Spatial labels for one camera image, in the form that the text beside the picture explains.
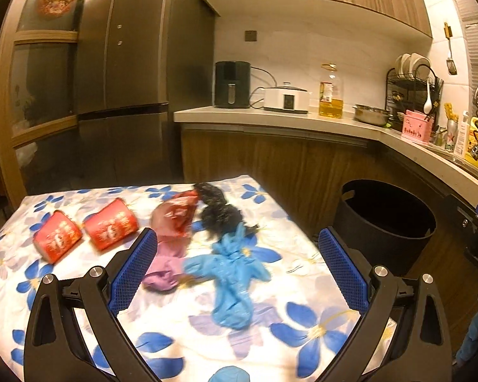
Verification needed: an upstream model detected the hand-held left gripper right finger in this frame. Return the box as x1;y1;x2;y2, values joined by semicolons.
315;226;453;382

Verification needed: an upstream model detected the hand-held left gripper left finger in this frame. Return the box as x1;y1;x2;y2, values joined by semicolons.
24;227;164;382

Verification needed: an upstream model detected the purple plastic bag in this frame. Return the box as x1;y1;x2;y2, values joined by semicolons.
142;231;190;294

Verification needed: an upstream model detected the red paper cup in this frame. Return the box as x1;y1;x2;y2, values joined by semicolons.
34;210;83;264
83;198;140;251

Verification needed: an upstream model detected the black round trash bin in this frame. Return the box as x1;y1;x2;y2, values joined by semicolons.
332;179;437;284

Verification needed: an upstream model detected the red printed plastic bag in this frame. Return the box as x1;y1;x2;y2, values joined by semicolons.
150;190;202;240

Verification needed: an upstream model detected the blue plastic bag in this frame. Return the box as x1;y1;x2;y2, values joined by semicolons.
182;225;272;331

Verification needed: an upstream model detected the large black plastic bag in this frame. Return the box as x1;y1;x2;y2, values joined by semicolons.
193;182;260;243

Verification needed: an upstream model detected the person's right hand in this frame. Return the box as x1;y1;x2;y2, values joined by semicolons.
456;284;478;367

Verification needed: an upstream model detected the white plastic bottle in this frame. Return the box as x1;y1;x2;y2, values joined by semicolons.
454;111;471;158

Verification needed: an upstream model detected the silver drink can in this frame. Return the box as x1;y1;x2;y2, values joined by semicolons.
444;119;459;154

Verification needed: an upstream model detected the pink utensil holder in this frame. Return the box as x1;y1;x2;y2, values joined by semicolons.
402;109;435;144

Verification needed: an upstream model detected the kitchen counter with cabinets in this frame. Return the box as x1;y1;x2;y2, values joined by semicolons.
173;105;478;287

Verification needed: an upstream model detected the white ceramic spoon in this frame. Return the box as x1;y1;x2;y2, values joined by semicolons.
422;77;435;113

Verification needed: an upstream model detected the blue floral tablecloth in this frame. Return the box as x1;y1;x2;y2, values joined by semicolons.
0;174;395;382

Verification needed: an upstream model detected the black dish rack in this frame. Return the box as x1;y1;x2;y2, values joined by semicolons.
385;53;444;129

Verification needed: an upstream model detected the hanging slotted spatula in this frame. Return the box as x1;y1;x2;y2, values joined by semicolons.
444;23;458;76

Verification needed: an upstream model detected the stainless steel bowl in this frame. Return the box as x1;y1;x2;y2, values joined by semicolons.
352;104;391;126

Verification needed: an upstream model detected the white plate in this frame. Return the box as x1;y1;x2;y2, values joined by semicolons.
395;53;412;78
410;53;433;80

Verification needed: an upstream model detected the cooking oil bottle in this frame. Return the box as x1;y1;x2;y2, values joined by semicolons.
318;63;345;119

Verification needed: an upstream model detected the white electric cooker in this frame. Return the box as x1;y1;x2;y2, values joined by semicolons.
263;82;310;114

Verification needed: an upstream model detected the dark steel refrigerator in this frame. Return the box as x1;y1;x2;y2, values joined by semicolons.
76;0;216;186

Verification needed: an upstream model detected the wooden glass door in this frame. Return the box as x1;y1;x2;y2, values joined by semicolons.
0;0;116;208

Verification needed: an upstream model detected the black air fryer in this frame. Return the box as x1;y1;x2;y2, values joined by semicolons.
214;61;251;109

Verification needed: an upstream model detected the black power cable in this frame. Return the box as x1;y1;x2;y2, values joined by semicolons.
249;66;278;110

